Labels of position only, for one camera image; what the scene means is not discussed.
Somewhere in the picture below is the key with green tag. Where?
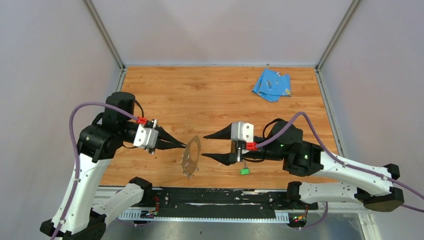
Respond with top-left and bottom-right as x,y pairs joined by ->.
239,161 -> 250,176

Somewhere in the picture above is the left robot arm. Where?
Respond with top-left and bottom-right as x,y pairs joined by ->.
40,91 -> 186,240

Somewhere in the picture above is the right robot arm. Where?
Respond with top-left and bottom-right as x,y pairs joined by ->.
206,118 -> 405,212

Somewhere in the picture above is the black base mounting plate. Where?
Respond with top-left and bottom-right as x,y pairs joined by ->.
134,187 -> 319,219

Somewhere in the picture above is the folded blue cloth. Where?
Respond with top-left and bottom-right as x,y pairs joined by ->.
252,68 -> 292,102

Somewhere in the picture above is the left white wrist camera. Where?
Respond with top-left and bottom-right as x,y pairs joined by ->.
132,124 -> 151,149

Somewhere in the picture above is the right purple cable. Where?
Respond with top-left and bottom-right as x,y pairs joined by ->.
245,111 -> 424,214

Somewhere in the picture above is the purple cable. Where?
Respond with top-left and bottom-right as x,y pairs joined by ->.
48,101 -> 148,240
245,111 -> 424,214

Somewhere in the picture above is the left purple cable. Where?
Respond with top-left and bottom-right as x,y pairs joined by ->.
48,101 -> 148,240

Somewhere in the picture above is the white slotted cable duct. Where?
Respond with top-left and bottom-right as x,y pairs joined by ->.
81,210 -> 290,223

